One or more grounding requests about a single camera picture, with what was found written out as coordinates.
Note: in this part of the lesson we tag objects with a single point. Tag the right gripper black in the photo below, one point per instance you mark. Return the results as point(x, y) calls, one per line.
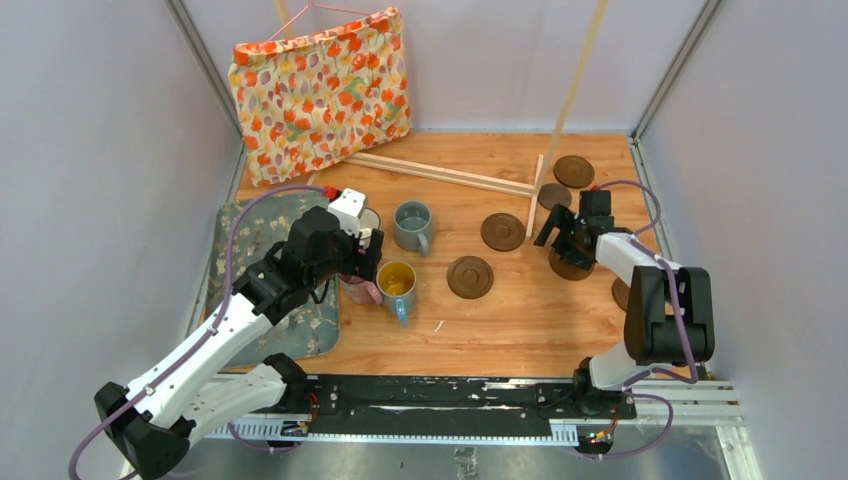
point(556, 219)

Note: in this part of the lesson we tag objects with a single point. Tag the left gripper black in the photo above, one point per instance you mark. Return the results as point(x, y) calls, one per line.
point(359, 262)

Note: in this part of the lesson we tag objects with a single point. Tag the small dark brown coaster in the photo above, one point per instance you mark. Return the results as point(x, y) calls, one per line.
point(552, 194)

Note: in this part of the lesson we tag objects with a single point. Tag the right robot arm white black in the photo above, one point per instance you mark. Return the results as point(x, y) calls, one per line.
point(669, 321)

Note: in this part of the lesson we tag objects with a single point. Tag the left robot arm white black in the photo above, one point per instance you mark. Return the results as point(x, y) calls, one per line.
point(159, 416)

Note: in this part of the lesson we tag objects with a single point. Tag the pink mug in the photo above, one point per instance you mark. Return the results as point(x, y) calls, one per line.
point(360, 291)

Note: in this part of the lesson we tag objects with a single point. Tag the white grey mug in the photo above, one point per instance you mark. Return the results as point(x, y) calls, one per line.
point(369, 221)

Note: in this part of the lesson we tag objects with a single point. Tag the blue mug yellow inside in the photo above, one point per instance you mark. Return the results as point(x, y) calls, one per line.
point(396, 281)

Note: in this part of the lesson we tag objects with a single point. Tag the floral grey tray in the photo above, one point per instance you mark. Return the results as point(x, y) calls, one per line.
point(309, 331)

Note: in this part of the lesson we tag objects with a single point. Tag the floral orange fabric bag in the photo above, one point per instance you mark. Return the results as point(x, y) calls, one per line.
point(308, 102)

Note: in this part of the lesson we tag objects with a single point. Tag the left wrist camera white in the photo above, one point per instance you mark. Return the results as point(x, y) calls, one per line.
point(348, 207)

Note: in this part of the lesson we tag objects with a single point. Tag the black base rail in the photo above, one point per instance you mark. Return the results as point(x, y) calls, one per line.
point(395, 408)

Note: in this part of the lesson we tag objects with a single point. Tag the pink wire hanger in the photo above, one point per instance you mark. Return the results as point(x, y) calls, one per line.
point(310, 16)

